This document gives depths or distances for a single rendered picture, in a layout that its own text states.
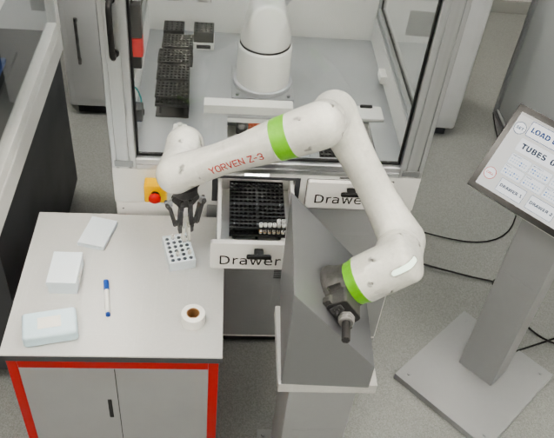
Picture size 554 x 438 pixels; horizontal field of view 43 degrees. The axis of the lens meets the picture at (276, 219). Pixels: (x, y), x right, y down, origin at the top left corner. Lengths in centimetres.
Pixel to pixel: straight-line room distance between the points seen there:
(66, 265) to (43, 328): 23
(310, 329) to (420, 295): 157
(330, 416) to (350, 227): 68
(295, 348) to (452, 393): 125
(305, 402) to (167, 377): 42
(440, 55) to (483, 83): 277
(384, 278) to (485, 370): 129
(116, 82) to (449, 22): 97
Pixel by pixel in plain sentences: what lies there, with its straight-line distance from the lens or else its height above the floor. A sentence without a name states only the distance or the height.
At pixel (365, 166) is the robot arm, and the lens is 193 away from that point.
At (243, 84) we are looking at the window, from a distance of 216.
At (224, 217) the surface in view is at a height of 84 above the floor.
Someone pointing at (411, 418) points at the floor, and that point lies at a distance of 296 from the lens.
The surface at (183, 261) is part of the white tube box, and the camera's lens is 225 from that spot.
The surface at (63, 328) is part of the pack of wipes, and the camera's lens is 211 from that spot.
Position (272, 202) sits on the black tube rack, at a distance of 231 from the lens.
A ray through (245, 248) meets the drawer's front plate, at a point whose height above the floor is 91.
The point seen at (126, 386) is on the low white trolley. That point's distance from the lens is 222.
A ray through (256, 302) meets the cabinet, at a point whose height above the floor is 28.
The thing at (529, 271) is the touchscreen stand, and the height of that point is 68.
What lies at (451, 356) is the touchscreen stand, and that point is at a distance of 313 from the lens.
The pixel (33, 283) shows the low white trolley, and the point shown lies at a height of 76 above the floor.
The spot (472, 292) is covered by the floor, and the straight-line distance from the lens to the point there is 345.
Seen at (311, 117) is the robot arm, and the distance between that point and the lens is 174.
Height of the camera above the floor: 245
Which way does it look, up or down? 43 degrees down
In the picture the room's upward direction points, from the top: 6 degrees clockwise
